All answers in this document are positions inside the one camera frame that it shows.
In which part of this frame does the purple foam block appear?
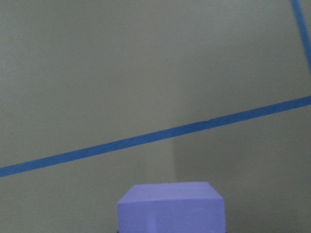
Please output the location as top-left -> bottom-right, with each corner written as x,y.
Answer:
117,182 -> 226,233

